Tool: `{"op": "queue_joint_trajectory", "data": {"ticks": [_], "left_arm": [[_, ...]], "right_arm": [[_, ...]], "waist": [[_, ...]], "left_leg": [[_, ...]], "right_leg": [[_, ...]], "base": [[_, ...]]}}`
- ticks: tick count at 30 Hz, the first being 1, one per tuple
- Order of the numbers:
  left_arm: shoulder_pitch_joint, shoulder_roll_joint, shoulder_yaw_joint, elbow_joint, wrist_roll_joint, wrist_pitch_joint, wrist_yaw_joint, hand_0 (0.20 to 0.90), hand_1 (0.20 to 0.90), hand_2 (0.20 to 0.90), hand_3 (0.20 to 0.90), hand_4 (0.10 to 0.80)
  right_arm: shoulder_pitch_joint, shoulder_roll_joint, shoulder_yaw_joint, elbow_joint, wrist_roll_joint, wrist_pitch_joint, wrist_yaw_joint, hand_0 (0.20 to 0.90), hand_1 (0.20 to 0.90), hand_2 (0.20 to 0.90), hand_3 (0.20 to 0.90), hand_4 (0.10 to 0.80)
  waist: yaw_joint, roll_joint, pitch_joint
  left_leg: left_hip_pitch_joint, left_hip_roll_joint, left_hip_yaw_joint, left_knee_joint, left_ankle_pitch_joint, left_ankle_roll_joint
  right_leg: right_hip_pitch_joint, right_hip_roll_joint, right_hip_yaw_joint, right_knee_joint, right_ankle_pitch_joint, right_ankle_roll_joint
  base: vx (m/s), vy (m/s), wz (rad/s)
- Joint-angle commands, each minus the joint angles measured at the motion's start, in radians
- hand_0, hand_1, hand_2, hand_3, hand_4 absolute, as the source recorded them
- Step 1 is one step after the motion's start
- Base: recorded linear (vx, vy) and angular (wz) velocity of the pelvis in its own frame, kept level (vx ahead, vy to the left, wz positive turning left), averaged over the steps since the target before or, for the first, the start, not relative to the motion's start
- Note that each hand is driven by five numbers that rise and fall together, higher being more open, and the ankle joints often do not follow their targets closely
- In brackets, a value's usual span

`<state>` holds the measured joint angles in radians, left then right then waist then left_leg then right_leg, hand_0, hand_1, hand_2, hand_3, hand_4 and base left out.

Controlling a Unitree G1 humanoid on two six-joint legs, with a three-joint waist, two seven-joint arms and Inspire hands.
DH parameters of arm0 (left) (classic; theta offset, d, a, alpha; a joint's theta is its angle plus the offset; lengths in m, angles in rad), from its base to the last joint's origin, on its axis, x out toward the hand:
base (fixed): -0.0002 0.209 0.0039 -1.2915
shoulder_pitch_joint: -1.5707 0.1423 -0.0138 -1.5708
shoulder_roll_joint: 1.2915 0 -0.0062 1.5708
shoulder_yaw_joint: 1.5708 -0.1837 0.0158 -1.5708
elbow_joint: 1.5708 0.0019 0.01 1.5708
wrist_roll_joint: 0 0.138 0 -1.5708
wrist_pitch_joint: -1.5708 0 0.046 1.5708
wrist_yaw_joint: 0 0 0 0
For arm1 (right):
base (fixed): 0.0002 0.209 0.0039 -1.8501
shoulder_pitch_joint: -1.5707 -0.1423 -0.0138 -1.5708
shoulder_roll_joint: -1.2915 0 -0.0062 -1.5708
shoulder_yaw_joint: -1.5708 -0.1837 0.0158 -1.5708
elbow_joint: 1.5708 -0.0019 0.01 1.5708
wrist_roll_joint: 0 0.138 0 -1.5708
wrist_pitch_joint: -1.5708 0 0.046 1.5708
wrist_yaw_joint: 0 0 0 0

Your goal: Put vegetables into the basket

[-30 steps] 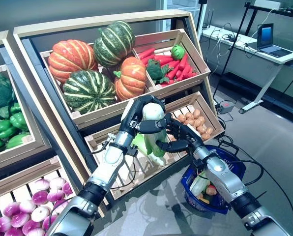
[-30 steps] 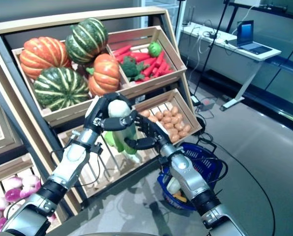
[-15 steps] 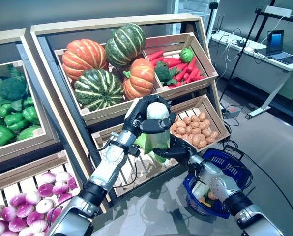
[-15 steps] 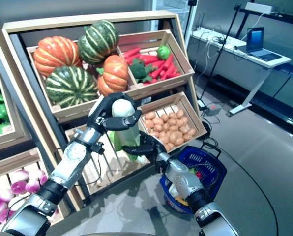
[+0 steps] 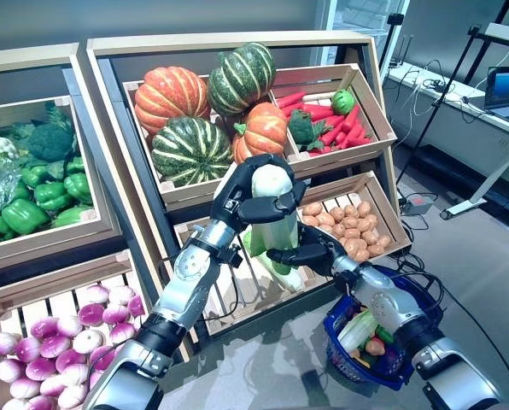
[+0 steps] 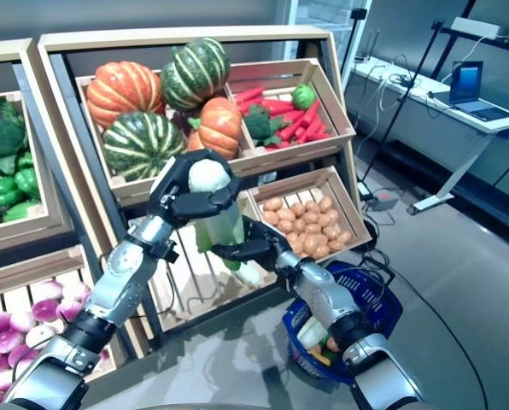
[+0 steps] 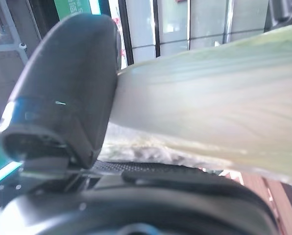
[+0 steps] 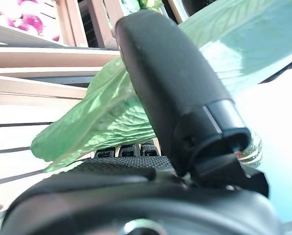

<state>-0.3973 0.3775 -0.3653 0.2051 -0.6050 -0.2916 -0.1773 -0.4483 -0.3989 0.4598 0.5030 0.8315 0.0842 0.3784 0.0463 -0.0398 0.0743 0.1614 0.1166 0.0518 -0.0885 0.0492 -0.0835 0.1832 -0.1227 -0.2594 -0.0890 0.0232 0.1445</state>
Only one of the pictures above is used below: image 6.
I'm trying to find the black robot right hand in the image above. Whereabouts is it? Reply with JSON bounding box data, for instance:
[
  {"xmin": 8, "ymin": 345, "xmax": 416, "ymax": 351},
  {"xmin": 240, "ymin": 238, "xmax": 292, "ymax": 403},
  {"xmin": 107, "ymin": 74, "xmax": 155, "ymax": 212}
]
[{"xmin": 210, "ymin": 216, "xmax": 296, "ymax": 274}]

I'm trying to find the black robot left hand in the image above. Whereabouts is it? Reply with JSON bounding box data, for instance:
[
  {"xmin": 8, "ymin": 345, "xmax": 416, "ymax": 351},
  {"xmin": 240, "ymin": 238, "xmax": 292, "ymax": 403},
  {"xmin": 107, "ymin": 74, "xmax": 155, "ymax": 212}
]
[{"xmin": 145, "ymin": 148, "xmax": 243, "ymax": 227}]

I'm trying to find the blue plastic shopping basket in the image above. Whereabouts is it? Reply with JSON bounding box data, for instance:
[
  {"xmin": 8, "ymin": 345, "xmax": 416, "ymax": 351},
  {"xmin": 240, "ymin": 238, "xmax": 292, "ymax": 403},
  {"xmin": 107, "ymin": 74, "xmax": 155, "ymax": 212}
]
[{"xmin": 282, "ymin": 251, "xmax": 405, "ymax": 385}]

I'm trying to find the slatted wooden cabbage crate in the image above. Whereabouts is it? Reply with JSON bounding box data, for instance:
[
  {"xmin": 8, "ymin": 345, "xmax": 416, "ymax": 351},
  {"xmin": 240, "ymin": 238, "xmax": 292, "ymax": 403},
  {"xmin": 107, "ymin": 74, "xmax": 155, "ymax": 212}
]
[{"xmin": 128, "ymin": 187, "xmax": 281, "ymax": 334}]

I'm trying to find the wide wooden pumpkin crate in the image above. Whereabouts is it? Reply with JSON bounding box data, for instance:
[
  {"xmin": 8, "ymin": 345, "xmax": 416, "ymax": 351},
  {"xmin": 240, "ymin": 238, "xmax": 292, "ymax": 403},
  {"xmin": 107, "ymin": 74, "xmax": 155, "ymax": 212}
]
[{"xmin": 74, "ymin": 70, "xmax": 255, "ymax": 202}]

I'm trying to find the large green striped pumpkin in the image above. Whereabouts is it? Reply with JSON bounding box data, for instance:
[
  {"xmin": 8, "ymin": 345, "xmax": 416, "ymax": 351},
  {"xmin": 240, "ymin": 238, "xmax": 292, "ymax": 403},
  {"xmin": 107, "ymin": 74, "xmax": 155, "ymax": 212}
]
[{"xmin": 102, "ymin": 111, "xmax": 188, "ymax": 183}]

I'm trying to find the small orange pumpkin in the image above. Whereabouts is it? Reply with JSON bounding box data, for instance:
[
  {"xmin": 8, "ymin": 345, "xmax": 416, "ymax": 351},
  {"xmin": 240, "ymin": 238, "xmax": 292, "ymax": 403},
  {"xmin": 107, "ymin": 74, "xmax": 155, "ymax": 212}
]
[{"xmin": 187, "ymin": 97, "xmax": 243, "ymax": 161}]

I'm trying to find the green broccoli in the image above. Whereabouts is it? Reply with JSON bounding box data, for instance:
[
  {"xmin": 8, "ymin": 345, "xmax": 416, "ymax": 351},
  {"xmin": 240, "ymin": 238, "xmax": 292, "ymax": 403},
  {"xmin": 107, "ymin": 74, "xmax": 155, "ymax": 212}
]
[
  {"xmin": 243, "ymin": 104, "xmax": 292, "ymax": 149},
  {"xmin": 0, "ymin": 97, "xmax": 27, "ymax": 157}
]

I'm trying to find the wooden potato crate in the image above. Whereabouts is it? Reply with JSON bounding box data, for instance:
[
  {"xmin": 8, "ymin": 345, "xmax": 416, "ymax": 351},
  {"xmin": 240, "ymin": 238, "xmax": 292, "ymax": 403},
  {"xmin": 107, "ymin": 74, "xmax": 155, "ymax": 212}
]
[{"xmin": 246, "ymin": 166, "xmax": 378, "ymax": 262}]

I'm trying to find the yellow bell pepper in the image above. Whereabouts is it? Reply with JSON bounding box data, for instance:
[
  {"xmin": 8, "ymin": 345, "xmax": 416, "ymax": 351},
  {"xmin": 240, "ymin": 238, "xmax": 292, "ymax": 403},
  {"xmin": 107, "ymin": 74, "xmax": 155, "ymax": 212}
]
[{"xmin": 307, "ymin": 345, "xmax": 332, "ymax": 367}]

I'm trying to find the red carrot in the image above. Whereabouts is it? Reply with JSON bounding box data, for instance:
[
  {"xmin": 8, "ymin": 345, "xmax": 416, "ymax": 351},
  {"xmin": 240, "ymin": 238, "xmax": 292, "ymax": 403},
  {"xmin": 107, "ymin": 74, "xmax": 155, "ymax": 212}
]
[
  {"xmin": 301, "ymin": 100, "xmax": 322, "ymax": 127},
  {"xmin": 260, "ymin": 98, "xmax": 296, "ymax": 115},
  {"xmin": 235, "ymin": 86, "xmax": 265, "ymax": 103}
]

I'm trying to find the small green striped pumpkin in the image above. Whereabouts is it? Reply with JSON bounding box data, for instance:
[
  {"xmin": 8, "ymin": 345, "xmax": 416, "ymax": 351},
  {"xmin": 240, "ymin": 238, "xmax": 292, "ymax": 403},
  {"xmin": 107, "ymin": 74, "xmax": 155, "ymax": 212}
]
[{"xmin": 160, "ymin": 37, "xmax": 231, "ymax": 114}]

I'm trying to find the large orange pumpkin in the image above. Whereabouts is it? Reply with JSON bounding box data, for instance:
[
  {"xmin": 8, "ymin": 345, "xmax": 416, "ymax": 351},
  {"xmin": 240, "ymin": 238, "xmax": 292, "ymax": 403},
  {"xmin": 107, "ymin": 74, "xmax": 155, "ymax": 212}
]
[{"xmin": 85, "ymin": 61, "xmax": 167, "ymax": 129}]

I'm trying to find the grey box red display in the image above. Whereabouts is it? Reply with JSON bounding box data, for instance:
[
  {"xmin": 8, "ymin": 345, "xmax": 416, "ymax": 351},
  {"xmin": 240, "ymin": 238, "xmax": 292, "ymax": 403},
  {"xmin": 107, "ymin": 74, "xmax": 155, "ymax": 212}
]
[{"xmin": 372, "ymin": 190, "xmax": 401, "ymax": 213}]

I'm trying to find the wooden display shelf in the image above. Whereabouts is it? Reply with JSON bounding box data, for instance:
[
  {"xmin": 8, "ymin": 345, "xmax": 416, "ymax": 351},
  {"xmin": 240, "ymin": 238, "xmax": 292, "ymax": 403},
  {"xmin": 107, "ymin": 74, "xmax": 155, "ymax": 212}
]
[
  {"xmin": 36, "ymin": 25, "xmax": 379, "ymax": 360},
  {"xmin": 0, "ymin": 38, "xmax": 123, "ymax": 385}
]

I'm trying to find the wooden pepper crate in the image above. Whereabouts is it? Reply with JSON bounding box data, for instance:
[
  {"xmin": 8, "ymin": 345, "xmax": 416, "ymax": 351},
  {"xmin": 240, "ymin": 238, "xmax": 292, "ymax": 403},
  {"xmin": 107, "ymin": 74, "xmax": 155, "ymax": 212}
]
[{"xmin": 0, "ymin": 91, "xmax": 74, "ymax": 257}]

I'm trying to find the wooden onion crate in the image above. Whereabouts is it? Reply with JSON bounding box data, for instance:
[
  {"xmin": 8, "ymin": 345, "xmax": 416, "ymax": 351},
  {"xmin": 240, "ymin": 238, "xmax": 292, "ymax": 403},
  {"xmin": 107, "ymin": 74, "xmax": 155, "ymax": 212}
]
[{"xmin": 0, "ymin": 245, "xmax": 123, "ymax": 385}]

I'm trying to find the white desk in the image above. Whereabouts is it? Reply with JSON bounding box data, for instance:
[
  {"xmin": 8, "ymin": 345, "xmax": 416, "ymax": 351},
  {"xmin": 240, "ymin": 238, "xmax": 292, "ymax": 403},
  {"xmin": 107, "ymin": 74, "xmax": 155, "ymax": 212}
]
[{"xmin": 346, "ymin": 59, "xmax": 509, "ymax": 217}]

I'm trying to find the black tripod pole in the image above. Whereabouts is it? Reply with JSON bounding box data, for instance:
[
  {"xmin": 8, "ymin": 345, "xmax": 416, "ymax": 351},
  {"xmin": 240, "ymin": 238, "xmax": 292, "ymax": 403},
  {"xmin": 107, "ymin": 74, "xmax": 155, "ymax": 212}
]
[{"xmin": 359, "ymin": 19, "xmax": 447, "ymax": 185}]

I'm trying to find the open grey laptop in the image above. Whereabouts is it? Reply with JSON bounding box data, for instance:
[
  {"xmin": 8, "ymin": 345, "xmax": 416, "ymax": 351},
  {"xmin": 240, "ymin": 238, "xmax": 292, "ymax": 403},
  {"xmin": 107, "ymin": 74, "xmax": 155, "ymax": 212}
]
[{"xmin": 448, "ymin": 61, "xmax": 509, "ymax": 123}]

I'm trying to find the white rectangular box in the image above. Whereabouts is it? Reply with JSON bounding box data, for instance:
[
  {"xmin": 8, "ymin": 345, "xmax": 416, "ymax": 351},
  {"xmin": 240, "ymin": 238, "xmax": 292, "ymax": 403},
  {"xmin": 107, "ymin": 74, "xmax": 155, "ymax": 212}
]
[{"xmin": 449, "ymin": 16, "xmax": 509, "ymax": 42}]

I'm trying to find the black floor cable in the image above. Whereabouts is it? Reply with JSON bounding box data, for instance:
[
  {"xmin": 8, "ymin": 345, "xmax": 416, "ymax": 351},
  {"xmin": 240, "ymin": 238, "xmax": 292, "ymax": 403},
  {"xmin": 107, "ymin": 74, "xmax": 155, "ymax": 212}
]
[{"xmin": 382, "ymin": 264, "xmax": 490, "ymax": 410}]

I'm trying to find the black camera stand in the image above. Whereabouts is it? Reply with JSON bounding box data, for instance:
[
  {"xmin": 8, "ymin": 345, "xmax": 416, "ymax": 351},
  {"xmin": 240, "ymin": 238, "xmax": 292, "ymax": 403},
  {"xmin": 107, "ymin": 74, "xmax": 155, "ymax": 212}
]
[{"xmin": 339, "ymin": 7, "xmax": 367, "ymax": 76}]

